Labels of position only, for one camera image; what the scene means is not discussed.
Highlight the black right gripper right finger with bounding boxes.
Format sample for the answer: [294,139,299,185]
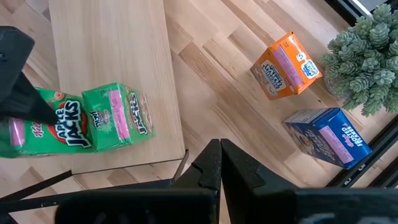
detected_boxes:
[221,139,299,224]

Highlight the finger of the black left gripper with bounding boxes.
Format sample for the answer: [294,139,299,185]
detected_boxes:
[0,73,58,125]

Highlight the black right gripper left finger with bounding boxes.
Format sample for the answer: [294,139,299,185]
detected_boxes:
[170,139,222,191]

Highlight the green Apple Jacks cereal box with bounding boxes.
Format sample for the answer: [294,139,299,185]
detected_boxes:
[0,86,94,159]
[81,82,156,152]

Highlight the blue Frosted Flakes cereal box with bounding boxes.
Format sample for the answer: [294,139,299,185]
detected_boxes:
[283,107,373,170]

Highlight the orange Mini-Wheats cereal box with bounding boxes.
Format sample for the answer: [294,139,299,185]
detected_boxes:
[250,30,323,101]

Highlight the wooden shelf with black legs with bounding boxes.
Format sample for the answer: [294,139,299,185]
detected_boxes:
[0,0,190,215]

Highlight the round pale green succulent plant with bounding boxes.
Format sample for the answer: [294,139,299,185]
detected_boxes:
[320,2,398,118]

